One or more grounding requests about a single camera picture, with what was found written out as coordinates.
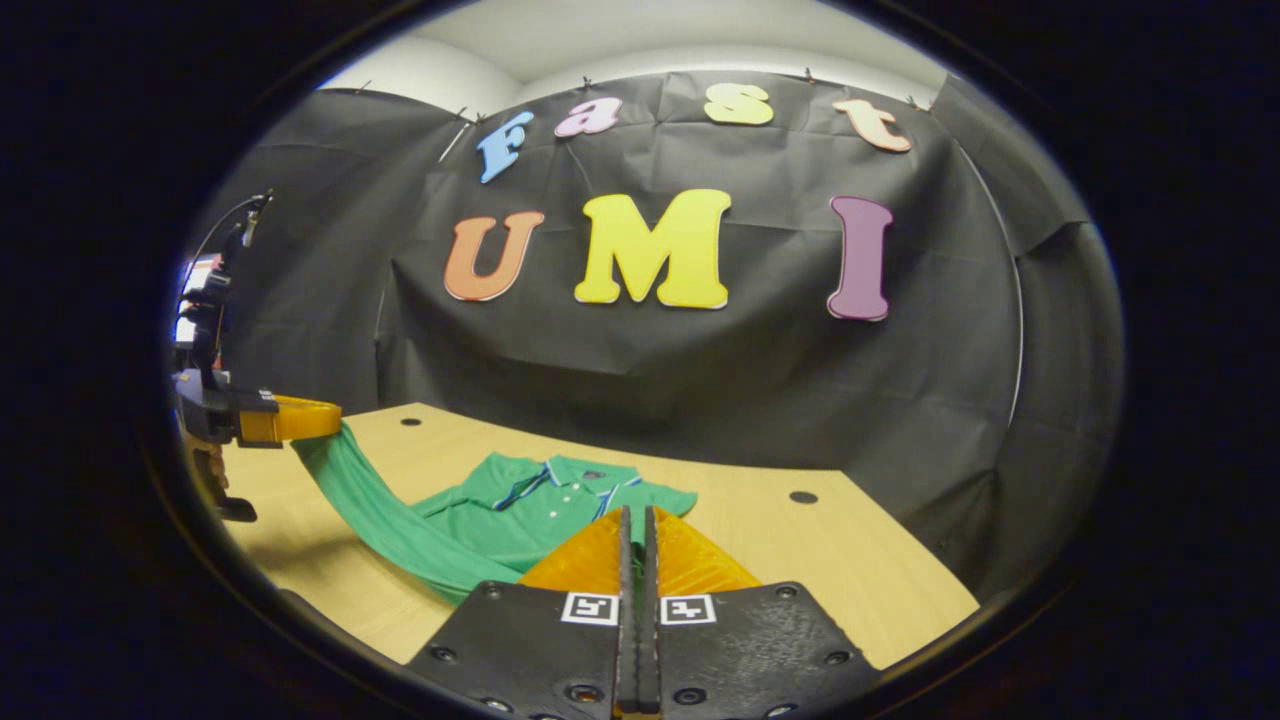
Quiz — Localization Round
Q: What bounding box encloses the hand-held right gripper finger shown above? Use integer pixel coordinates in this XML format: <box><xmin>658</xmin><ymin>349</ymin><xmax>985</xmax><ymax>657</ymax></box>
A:
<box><xmin>405</xmin><ymin>505</ymin><xmax>641</xmax><ymax>720</ymax></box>
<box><xmin>640</xmin><ymin>505</ymin><xmax>881</xmax><ymax>720</ymax></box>

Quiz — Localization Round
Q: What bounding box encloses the green T-shirt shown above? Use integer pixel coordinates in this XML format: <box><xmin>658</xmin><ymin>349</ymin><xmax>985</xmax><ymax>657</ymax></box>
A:
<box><xmin>290</xmin><ymin>420</ymin><xmax>699</xmax><ymax>607</ymax></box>

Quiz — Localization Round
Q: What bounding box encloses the black backdrop cloth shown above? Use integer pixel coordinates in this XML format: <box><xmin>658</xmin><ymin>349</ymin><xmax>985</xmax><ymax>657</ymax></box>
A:
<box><xmin>185</xmin><ymin>70</ymin><xmax>1126</xmax><ymax>601</ymax></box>

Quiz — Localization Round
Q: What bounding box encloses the white wall poster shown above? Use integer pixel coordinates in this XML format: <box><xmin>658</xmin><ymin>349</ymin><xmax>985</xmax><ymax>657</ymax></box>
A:
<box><xmin>175</xmin><ymin>255</ymin><xmax>219</xmax><ymax>346</ymax></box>

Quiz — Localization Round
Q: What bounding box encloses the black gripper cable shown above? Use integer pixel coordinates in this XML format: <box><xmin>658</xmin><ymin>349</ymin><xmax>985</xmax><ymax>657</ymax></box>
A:
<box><xmin>180</xmin><ymin>193</ymin><xmax>269</xmax><ymax>301</ymax></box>

